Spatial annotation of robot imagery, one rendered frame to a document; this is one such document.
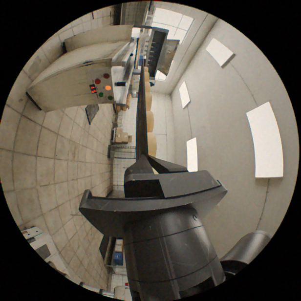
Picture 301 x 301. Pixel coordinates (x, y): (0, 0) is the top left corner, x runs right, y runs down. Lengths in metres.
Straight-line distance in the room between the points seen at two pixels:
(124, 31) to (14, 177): 1.55
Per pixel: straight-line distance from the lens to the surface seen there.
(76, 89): 0.70
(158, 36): 1.27
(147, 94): 0.23
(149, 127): 0.18
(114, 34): 1.22
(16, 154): 1.04
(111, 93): 0.60
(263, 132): 2.06
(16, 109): 1.05
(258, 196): 2.19
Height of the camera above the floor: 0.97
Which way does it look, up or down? 9 degrees up
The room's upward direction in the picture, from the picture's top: 92 degrees clockwise
